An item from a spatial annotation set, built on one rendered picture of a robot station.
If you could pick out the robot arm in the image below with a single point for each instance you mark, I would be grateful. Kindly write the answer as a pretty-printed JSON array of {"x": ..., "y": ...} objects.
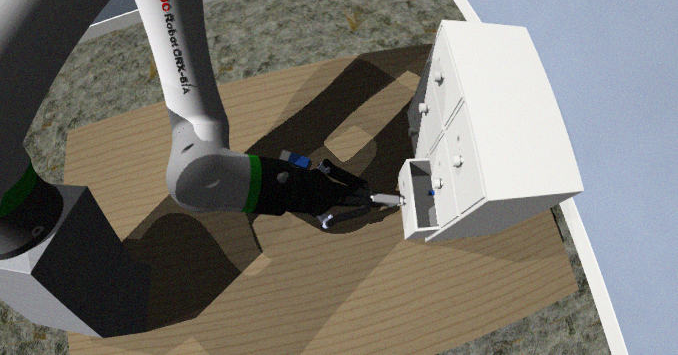
[{"x": 37, "y": 37}]

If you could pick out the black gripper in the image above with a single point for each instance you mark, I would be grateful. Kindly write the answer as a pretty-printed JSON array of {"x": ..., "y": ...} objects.
[{"x": 328, "y": 194}]

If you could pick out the white chest of drawers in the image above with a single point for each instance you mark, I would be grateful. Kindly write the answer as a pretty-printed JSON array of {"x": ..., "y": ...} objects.
[{"x": 525, "y": 156}]

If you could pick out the blue and white eraser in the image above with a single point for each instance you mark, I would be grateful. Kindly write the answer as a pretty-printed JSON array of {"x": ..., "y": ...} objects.
[{"x": 295, "y": 159}]

